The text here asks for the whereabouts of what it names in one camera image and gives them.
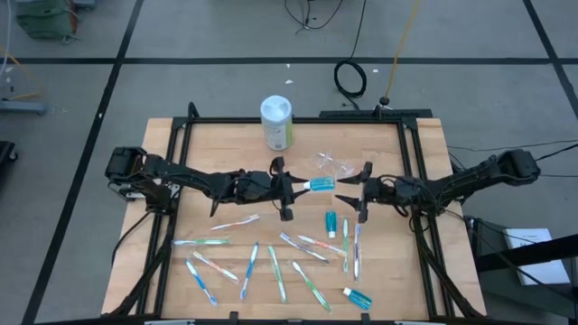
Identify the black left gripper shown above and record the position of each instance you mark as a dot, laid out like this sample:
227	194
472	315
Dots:
282	189

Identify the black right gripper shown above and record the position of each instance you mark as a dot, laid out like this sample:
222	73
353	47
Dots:
379	192

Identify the teal mouthwash bottle white cap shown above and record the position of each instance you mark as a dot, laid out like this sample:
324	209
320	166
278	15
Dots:
331	221
323	183
360	299

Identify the clear acrylic organizer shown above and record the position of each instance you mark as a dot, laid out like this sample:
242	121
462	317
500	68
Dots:
332	163

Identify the green white toothbrush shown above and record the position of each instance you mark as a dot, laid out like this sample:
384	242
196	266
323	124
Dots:
276	273
311	286
345	244
203	242

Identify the purple white toothbrush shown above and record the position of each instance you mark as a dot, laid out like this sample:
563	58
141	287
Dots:
357	250
302	247

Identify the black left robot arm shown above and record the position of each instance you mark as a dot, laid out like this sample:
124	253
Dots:
194	173

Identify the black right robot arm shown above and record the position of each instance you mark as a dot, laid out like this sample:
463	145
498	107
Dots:
474	178

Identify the white green wipes canister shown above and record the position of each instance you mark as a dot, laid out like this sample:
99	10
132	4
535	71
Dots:
276	131

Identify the black side stand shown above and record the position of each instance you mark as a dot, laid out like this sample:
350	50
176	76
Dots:
533	253

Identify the white paper booklet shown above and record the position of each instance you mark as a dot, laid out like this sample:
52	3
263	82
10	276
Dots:
542	271

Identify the grey floor stand base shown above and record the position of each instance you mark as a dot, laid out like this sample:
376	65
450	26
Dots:
22	107

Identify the black floor object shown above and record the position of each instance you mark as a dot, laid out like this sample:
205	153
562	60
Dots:
5	155

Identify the green bag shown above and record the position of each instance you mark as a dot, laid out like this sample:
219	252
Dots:
45	20

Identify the black metal table frame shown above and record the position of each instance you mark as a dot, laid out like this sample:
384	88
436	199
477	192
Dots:
343	120

